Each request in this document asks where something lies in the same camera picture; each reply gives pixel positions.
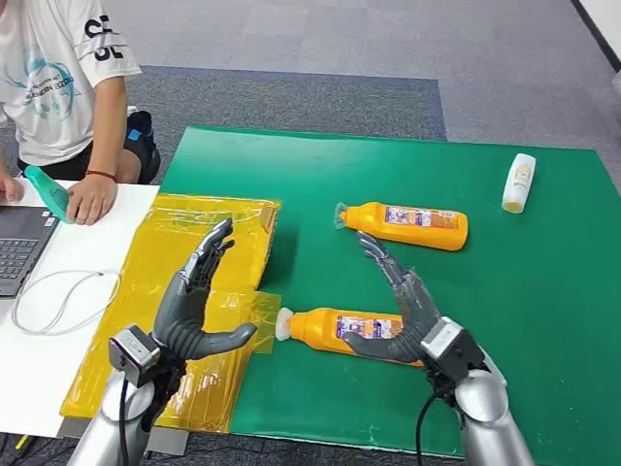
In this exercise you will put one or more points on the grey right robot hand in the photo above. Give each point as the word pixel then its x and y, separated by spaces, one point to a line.
pixel 415 315

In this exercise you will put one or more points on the person's right hand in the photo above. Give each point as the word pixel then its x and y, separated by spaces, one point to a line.
pixel 10 190

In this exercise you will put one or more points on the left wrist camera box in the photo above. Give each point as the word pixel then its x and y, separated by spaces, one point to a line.
pixel 133 354

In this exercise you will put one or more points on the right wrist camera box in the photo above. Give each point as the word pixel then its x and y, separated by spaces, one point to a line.
pixel 449 347

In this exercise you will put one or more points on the orange bottle with white cap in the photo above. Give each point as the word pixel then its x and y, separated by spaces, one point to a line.
pixel 315 328

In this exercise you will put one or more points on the dark grey laptop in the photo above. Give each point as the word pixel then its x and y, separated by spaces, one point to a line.
pixel 19 251

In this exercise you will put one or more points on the yellow film covered board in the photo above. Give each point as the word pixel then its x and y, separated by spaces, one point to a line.
pixel 160 257

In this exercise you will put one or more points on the person's left hand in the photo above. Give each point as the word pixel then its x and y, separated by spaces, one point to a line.
pixel 92 199

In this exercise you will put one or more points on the small white bottle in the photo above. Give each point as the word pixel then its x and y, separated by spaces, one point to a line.
pixel 518 183

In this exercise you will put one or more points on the teal plastic bottle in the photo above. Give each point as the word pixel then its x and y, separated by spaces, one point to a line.
pixel 48 193

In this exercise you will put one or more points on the orange bottle with clear cap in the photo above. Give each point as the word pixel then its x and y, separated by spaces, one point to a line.
pixel 412 236

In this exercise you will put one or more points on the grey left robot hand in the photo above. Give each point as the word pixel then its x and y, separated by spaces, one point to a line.
pixel 179 315

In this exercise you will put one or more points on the person's left forearm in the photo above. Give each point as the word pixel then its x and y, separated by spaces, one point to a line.
pixel 106 128

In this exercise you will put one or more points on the green table mat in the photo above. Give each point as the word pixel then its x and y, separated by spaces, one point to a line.
pixel 533 289

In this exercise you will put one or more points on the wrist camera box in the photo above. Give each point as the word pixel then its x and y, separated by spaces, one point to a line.
pixel 449 347
pixel 133 354

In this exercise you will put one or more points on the seated person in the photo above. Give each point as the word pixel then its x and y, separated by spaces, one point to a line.
pixel 48 116

